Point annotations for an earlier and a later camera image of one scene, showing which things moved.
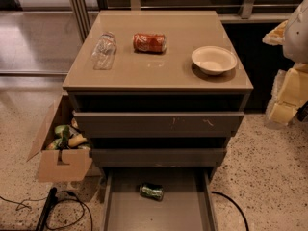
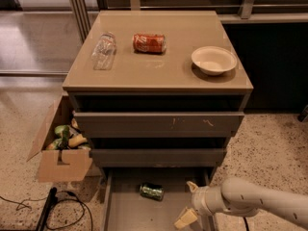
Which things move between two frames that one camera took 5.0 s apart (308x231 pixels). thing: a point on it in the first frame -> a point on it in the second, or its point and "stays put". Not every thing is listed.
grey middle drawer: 158,157 stays put
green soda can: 154,192 stays put
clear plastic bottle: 103,51 stays put
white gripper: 297,36 -> 199,200
